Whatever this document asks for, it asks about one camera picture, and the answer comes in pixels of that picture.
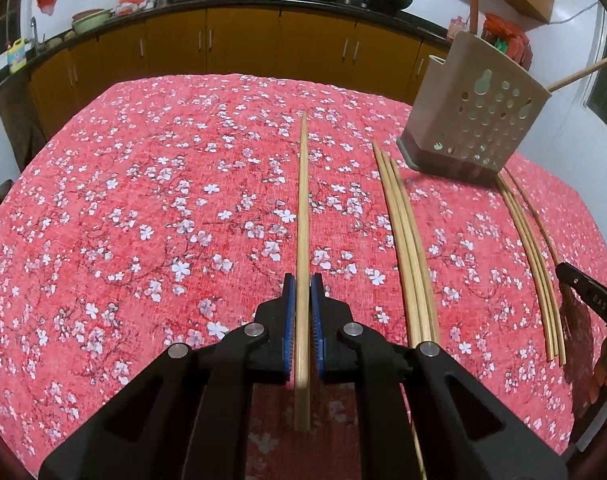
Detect barred window over sink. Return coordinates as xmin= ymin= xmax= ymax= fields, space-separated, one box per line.
xmin=0 ymin=0 xmax=22 ymax=72

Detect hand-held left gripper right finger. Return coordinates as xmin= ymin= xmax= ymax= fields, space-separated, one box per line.
xmin=310 ymin=272 xmax=569 ymax=480

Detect black kitchen countertop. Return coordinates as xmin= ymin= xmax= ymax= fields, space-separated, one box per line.
xmin=0 ymin=0 xmax=465 ymax=88

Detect beige perforated utensil holder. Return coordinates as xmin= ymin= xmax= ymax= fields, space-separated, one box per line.
xmin=396 ymin=30 xmax=553 ymax=184

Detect red bag over bottles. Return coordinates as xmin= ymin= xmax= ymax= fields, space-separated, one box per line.
xmin=482 ymin=12 xmax=522 ymax=37

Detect red bag beside basin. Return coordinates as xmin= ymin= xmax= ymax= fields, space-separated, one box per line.
xmin=114 ymin=0 xmax=152 ymax=16

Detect orange lower kitchen cabinets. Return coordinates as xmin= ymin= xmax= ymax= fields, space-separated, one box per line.
xmin=30 ymin=6 xmax=451 ymax=137

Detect yellow detergent bottle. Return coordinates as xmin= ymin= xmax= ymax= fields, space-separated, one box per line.
xmin=6 ymin=37 xmax=28 ymax=74

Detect metal faucet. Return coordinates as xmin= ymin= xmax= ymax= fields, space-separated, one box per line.
xmin=29 ymin=16 xmax=47 ymax=52

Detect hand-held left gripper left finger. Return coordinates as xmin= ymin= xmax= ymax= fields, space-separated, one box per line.
xmin=38 ymin=272 xmax=296 ymax=480

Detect green basin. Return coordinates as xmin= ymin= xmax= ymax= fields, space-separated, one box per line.
xmin=70 ymin=8 xmax=112 ymax=35

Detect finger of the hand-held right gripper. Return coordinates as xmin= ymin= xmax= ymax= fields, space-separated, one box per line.
xmin=556 ymin=261 xmax=607 ymax=333

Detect red floral tablecloth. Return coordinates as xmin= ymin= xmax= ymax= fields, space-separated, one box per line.
xmin=0 ymin=74 xmax=603 ymax=480

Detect white wall cable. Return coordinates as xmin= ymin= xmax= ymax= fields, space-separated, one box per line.
xmin=547 ymin=0 xmax=600 ymax=27

